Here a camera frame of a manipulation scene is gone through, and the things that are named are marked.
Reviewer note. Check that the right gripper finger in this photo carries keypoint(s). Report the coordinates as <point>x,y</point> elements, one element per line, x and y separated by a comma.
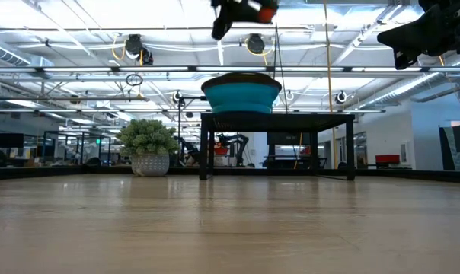
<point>405,57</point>
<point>420,30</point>

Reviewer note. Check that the blue collapsible bowl grey rim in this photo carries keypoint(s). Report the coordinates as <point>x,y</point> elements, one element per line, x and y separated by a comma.
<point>241,97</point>

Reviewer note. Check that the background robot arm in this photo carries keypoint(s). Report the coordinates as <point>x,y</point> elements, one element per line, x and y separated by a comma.
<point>237,144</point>

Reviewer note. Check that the red plastic crate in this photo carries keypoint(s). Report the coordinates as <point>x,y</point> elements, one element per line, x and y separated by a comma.
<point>387,158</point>

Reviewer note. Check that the black perforated metal rack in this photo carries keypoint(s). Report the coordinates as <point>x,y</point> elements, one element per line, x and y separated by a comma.
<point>275,122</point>

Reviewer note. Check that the green succulent in white pot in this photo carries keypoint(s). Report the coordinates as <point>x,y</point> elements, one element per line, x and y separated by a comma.
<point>146,139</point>

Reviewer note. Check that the black background table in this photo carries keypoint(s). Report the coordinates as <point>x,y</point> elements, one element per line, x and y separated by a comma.
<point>291,158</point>

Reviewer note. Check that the dark panel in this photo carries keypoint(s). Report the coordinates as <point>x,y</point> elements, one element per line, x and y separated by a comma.
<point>10,141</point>

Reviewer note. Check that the background black frame cell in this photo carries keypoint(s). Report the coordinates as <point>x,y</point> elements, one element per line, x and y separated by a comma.
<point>77,146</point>

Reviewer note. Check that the black aluminium table frame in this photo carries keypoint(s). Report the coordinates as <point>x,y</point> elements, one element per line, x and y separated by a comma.
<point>100,172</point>

